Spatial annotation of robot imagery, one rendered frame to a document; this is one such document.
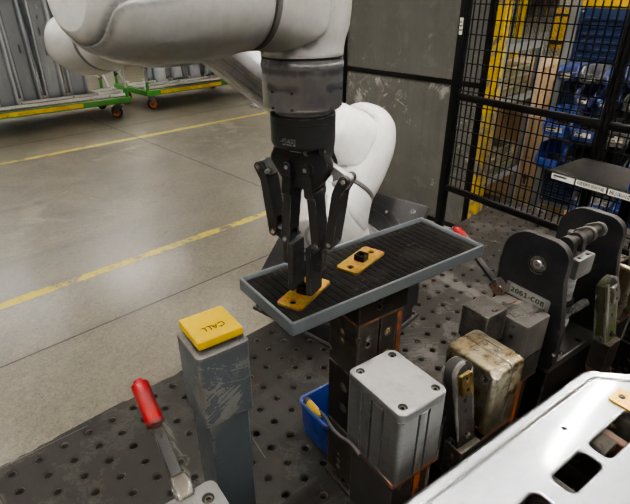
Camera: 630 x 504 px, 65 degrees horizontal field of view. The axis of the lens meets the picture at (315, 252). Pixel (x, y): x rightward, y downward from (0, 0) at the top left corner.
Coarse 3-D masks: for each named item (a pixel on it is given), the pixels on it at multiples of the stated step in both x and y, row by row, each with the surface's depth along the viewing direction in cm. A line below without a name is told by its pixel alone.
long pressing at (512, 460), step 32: (576, 384) 75; (608, 384) 75; (544, 416) 69; (576, 416) 69; (608, 416) 69; (480, 448) 64; (512, 448) 65; (544, 448) 65; (576, 448) 65; (448, 480) 60; (480, 480) 60; (512, 480) 60; (544, 480) 60; (608, 480) 60
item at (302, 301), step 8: (328, 280) 70; (296, 288) 67; (304, 288) 67; (320, 288) 69; (288, 296) 67; (296, 296) 67; (304, 296) 67; (312, 296) 67; (280, 304) 65; (288, 304) 65; (296, 304) 65; (304, 304) 65
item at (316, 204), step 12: (300, 168) 58; (312, 180) 58; (312, 192) 59; (324, 192) 61; (312, 204) 60; (324, 204) 62; (312, 216) 61; (324, 216) 62; (312, 228) 61; (324, 228) 62; (312, 240) 62; (312, 252) 62
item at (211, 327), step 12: (204, 312) 64; (216, 312) 64; (180, 324) 62; (192, 324) 62; (204, 324) 62; (216, 324) 62; (228, 324) 62; (192, 336) 60; (204, 336) 60; (216, 336) 60; (228, 336) 60; (204, 348) 59
